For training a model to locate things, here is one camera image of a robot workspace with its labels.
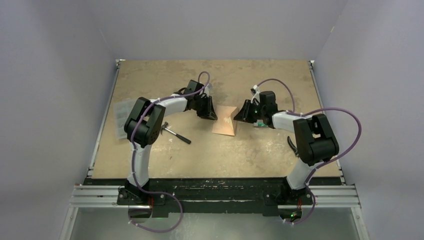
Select green white glue stick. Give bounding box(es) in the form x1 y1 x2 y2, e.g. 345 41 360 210
253 121 268 128

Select clear plastic organizer box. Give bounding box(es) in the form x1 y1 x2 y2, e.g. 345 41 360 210
113 98 137 140

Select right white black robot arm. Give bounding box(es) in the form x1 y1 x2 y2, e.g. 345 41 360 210
233 91 340 204

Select brown envelope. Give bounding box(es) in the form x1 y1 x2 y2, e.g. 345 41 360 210
211 105 238 137

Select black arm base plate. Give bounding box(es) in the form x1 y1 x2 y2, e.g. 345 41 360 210
117 177 313 219

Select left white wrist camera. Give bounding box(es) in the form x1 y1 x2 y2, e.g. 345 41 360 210
203 83 213 96

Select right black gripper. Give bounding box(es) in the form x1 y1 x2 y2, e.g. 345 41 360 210
233 99 266 124

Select small black hammer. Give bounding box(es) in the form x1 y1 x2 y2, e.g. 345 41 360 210
160 121 192 145

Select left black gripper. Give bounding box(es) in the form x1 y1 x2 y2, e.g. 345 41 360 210
193 95 217 121

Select aluminium frame rail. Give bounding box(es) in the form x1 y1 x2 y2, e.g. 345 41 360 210
70 185 361 208

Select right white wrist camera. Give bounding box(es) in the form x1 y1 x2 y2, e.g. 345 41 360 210
250 85 261 103

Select black handled pliers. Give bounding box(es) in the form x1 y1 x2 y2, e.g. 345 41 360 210
287 136 299 158

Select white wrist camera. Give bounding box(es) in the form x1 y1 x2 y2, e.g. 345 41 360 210
250 85 261 103
203 83 213 96

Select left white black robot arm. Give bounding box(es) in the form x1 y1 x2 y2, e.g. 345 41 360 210
124 80 218 205

